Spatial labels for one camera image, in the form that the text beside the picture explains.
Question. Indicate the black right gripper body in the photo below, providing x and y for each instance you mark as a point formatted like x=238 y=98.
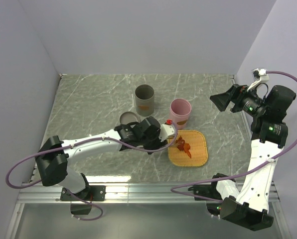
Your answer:
x=246 y=100

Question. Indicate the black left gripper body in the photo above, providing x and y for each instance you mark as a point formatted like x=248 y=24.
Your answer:
x=153 y=142

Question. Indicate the metal serving tongs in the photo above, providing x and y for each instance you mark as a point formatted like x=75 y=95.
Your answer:
x=171 y=141

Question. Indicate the orange chicken wing piece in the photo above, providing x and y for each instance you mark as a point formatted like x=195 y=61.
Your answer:
x=186 y=149

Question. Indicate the red food piece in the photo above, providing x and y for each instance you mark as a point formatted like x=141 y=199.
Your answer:
x=180 y=142

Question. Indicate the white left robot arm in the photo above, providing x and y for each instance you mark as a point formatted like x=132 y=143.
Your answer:
x=56 y=155

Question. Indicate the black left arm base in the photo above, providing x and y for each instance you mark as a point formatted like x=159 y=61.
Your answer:
x=80 y=201

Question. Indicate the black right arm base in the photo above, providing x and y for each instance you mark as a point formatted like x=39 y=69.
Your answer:
x=208 y=191

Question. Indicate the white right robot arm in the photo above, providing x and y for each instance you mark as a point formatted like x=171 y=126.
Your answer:
x=249 y=206

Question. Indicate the grey round lid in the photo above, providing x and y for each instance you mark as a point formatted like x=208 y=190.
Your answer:
x=128 y=117

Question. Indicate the pink cylindrical canister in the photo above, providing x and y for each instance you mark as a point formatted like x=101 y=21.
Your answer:
x=180 y=110

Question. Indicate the woven bamboo tray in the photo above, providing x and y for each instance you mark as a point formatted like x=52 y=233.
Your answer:
x=198 y=150

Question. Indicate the grey cylindrical canister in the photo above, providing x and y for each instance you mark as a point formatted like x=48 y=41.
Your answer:
x=144 y=97

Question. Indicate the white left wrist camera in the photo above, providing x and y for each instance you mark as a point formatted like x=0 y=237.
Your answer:
x=167 y=130

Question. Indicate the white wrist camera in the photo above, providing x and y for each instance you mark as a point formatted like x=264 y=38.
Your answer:
x=260 y=76
x=167 y=130

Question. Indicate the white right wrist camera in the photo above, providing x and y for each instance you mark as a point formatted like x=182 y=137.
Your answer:
x=260 y=76

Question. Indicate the aluminium front rail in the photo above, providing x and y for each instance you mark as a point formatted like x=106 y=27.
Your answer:
x=126 y=211

